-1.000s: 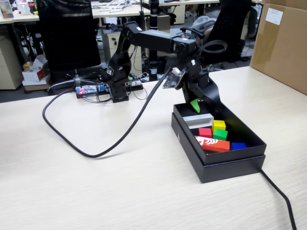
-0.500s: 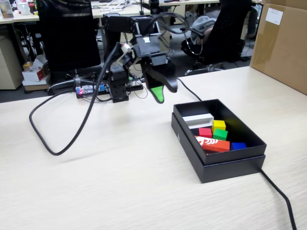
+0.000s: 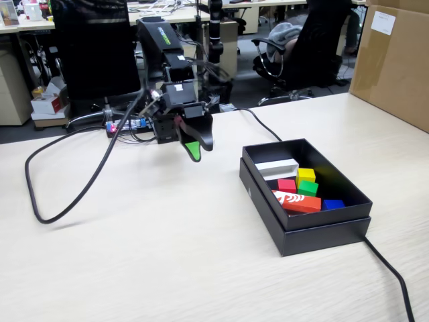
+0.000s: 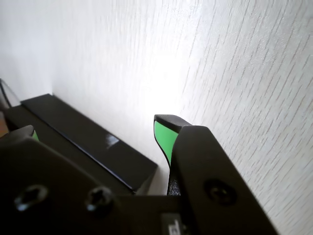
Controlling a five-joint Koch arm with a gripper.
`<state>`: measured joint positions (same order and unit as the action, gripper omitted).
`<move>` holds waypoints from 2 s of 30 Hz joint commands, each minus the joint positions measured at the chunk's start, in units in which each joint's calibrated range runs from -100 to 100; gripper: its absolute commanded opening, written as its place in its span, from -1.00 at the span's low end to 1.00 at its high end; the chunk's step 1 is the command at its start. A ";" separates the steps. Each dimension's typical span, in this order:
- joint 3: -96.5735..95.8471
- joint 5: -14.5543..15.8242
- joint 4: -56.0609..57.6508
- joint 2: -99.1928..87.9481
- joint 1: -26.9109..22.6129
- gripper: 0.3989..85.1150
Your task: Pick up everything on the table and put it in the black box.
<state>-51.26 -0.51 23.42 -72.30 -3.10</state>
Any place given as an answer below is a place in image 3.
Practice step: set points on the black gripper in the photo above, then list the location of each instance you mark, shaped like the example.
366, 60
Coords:
179, 97

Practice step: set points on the white rectangular box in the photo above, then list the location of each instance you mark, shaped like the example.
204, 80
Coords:
276, 169

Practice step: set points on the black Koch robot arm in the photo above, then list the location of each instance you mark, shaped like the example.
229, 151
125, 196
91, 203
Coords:
157, 37

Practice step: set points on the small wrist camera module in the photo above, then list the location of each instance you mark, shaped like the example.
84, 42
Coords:
155, 102

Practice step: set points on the cola bottle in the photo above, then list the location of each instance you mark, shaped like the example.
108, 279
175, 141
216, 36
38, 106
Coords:
44, 10

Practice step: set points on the white folding stand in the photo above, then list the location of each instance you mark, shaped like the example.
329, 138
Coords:
157, 13

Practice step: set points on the white and red open box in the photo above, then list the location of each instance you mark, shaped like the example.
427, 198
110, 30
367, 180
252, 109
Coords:
45, 104

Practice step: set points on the black mesh office chair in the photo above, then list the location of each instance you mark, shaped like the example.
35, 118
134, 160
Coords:
94, 50

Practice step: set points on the blue wooden cube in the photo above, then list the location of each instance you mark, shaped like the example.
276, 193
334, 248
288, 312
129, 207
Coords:
334, 204

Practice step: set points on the yellow tape roll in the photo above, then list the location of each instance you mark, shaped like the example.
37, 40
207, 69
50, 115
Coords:
39, 90

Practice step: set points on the robot controller circuit board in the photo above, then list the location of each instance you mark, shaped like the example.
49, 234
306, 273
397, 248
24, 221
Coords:
134, 123

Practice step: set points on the yellow wooden cube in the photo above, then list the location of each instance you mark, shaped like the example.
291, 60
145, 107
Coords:
305, 175

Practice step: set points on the green wooden cube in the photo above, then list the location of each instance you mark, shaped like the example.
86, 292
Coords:
307, 188

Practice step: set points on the light wooden office desk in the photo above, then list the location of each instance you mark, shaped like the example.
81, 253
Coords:
268, 4
33, 25

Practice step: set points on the orange box with white print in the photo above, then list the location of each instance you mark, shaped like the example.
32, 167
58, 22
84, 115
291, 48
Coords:
300, 204

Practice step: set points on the large brown cardboard box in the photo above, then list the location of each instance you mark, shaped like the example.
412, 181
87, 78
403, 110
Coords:
395, 73

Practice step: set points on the grey folded blanket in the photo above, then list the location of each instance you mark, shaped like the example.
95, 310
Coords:
285, 31

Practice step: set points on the red wooden cube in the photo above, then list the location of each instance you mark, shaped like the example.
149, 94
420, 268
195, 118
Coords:
286, 186

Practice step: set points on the black chair with chrome armrests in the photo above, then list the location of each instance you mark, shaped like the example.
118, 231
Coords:
318, 40

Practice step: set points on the black pole stand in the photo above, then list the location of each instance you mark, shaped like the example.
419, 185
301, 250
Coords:
214, 33

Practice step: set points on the clear picture frame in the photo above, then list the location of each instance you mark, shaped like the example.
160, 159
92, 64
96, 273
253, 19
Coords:
9, 13

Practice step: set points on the black cardboard box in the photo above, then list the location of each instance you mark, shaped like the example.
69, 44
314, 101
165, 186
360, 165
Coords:
328, 219

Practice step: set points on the small brown cardboard box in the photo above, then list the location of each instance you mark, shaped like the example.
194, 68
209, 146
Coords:
50, 121

